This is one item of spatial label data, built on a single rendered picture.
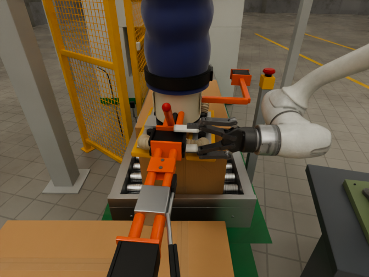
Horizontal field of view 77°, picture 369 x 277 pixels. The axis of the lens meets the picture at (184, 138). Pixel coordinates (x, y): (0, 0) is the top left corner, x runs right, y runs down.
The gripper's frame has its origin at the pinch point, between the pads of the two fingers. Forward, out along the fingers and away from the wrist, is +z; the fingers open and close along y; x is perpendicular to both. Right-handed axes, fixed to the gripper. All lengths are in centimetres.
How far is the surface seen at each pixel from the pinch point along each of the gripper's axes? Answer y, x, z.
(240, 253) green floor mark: 106, 29, -38
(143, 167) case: 34.2, 26.8, 18.3
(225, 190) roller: 53, 32, -23
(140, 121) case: 12.6, 31.8, 18.6
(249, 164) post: 70, 75, -48
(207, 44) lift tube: -22.3, 17.5, -6.4
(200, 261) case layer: 52, -7, -7
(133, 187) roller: 53, 33, 26
